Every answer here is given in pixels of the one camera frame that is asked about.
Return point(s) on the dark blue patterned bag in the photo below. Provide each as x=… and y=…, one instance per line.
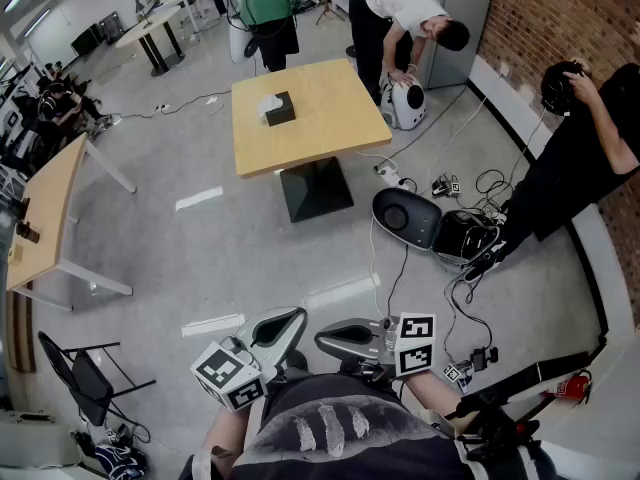
x=120, y=460

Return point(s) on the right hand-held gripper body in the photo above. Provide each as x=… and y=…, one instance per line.
x=415, y=358

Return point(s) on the small black camera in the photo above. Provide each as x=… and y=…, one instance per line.
x=481, y=359

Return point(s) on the white pod backpack case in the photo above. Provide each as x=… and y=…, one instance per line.
x=400, y=113
x=239, y=43

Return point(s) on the white power strip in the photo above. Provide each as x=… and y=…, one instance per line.
x=162, y=108
x=391, y=175

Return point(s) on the black harness rig red button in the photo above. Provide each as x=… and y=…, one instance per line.
x=500, y=428

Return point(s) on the black folding chair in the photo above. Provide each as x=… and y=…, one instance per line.
x=90, y=385

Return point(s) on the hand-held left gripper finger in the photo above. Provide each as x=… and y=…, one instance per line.
x=287, y=350
x=247, y=329

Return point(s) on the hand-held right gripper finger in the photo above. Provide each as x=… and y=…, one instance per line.
x=355, y=350
x=350, y=323

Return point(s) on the red fire extinguisher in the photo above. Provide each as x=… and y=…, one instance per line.
x=575, y=385

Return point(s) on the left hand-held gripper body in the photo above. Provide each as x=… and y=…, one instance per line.
x=225, y=368

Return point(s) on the square wooden pedestal table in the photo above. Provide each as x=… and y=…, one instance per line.
x=325, y=118

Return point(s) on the black headset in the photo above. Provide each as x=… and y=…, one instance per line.
x=557, y=88

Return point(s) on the white wall socket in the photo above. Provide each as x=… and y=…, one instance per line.
x=504, y=69

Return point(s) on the white cabinet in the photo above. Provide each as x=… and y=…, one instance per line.
x=35, y=440

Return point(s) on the open grey pod case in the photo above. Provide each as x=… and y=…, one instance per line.
x=420, y=218

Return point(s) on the person's left forearm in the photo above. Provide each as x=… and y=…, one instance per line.
x=225, y=433

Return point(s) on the small tagged device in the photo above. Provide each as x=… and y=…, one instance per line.
x=447, y=187
x=456, y=373

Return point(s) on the person's black printed t-shirt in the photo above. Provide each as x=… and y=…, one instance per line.
x=350, y=448

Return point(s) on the white tissue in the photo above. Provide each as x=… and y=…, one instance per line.
x=267, y=107

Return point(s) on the small brown desk object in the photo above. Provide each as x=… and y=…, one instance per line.
x=25, y=208
x=27, y=232

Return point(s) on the black tissue box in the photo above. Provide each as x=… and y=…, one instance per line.
x=282, y=113

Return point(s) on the wooden desk white legs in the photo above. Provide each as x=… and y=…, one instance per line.
x=47, y=218

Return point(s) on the person's right forearm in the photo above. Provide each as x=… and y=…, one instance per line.
x=430, y=395

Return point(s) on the black stanchion post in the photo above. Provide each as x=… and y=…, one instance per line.
x=351, y=52

